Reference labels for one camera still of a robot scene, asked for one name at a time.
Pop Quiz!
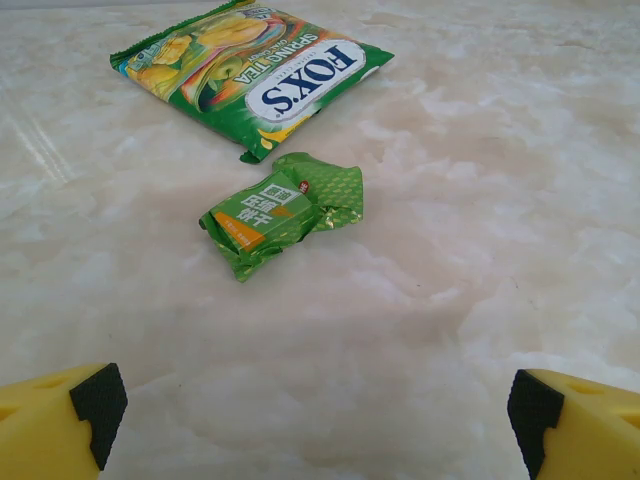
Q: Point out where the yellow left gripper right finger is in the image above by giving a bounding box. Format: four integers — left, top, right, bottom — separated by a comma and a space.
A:
506, 368, 640, 480

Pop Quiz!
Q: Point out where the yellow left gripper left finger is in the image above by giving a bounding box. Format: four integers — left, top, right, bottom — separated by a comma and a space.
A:
0, 362, 129, 480

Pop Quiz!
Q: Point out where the small green snack packet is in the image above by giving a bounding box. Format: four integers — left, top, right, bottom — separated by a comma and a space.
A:
198, 151, 365, 284

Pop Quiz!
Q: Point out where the green Fox's candy bag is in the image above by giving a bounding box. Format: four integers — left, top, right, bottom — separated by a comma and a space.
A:
109, 0, 396, 165

